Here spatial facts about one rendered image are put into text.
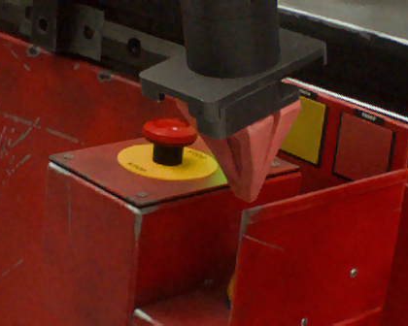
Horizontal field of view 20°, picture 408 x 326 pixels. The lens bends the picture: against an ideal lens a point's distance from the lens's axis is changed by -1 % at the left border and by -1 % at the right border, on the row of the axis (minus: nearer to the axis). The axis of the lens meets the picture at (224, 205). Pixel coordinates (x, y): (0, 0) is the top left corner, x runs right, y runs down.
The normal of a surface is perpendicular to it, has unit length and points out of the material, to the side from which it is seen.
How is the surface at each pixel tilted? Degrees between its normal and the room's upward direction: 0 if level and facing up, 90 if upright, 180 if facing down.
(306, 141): 90
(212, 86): 15
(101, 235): 90
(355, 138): 90
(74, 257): 90
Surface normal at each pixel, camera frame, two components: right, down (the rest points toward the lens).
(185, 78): -0.08, -0.84
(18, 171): -0.66, 0.21
